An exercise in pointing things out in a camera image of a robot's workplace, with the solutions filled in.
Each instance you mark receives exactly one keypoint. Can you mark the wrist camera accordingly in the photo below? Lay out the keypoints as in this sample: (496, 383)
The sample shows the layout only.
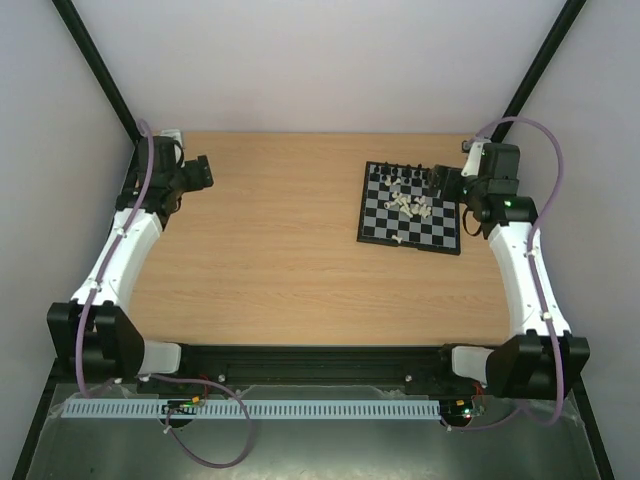
(474, 157)
(174, 134)

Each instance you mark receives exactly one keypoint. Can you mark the light blue cable duct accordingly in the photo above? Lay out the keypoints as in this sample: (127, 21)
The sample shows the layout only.
(254, 409)

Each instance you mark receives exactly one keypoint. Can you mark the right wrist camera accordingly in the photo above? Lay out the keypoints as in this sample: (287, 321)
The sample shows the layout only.
(474, 157)

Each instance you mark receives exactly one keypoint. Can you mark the black and grey chessboard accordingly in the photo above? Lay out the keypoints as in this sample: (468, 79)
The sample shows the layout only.
(395, 201)

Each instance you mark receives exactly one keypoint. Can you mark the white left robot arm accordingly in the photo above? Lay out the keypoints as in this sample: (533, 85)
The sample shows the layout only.
(93, 332)

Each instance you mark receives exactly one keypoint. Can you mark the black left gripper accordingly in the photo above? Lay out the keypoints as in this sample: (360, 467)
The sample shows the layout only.
(203, 177)

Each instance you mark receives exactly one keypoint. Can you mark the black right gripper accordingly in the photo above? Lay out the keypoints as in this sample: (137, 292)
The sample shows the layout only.
(447, 181)

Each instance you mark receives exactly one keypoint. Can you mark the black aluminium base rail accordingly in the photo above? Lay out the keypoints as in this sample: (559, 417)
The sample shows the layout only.
(422, 370)

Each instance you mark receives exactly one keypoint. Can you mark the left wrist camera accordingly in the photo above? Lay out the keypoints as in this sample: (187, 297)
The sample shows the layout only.
(174, 134)

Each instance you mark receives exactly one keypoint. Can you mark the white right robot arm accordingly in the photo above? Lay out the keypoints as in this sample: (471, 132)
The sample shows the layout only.
(541, 359)

